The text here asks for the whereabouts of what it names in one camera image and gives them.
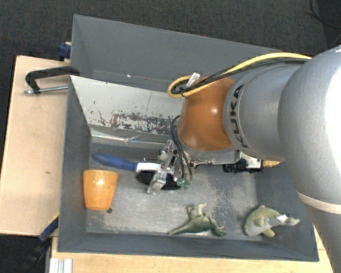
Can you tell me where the pale wood board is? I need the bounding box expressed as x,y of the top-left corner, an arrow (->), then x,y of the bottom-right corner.
0,54 -> 77,241

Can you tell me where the blue handled black brush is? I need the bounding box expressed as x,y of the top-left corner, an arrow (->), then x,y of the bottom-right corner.
89,151 -> 184,193

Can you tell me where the green toy dinosaur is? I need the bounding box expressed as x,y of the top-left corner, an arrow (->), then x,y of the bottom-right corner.
167,198 -> 230,243

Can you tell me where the grey metal bin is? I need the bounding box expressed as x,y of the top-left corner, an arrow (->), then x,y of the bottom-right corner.
46,13 -> 341,273

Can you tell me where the orange cup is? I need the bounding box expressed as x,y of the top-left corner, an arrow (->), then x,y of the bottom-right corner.
78,167 -> 120,213

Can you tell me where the green and grey plush toy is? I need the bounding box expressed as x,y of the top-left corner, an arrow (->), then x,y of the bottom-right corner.
242,202 -> 302,242

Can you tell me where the black cylinder on white bracket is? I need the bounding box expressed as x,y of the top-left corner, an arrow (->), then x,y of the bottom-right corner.
221,150 -> 282,179

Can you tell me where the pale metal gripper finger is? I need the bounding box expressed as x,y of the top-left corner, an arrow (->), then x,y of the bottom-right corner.
156,138 -> 177,168
146,169 -> 169,197

